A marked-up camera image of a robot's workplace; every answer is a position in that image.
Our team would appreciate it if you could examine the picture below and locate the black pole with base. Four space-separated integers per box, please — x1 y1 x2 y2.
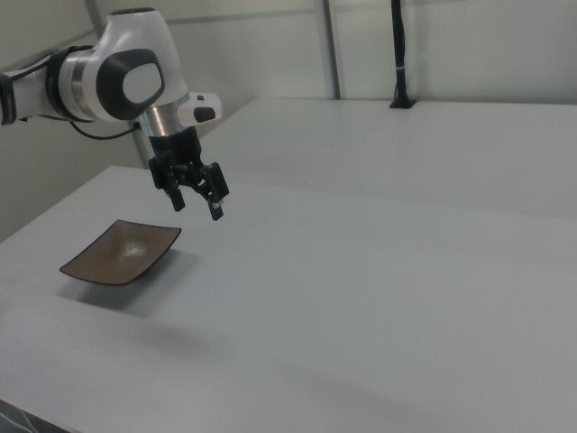
389 0 418 110

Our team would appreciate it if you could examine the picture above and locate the brown square ceramic plate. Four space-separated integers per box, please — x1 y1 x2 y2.
59 218 182 287

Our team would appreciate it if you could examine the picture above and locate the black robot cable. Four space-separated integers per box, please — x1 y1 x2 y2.
67 117 140 142

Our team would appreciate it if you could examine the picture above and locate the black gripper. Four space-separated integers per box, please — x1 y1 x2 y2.
147 127 231 222

